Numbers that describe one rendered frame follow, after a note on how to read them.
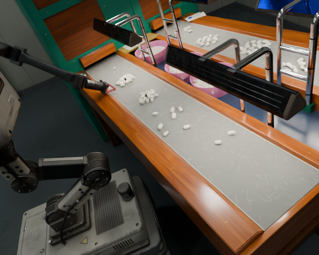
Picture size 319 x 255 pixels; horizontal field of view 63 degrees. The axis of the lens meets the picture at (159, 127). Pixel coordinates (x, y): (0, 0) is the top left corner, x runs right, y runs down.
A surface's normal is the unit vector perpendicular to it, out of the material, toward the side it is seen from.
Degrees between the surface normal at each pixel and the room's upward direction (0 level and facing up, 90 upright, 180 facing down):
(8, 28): 90
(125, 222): 0
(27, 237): 0
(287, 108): 58
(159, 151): 0
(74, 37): 90
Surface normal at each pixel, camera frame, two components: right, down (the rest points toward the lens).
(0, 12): 0.28, 0.56
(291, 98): -0.84, 0.06
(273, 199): -0.29, -0.73
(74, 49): 0.51, 0.43
